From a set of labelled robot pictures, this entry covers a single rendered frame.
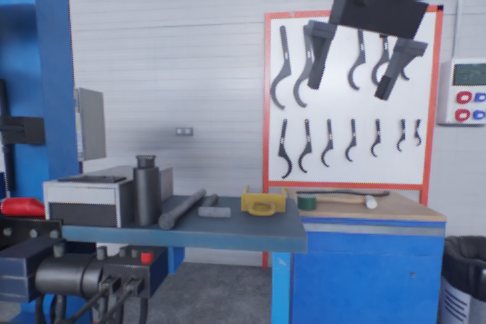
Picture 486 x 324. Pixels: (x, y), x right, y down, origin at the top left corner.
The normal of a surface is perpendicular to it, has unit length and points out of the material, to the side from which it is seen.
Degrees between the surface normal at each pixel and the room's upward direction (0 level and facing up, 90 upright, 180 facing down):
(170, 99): 90
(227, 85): 90
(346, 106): 90
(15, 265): 90
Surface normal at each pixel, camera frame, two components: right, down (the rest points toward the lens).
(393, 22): 0.09, 0.50
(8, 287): -0.11, 0.11
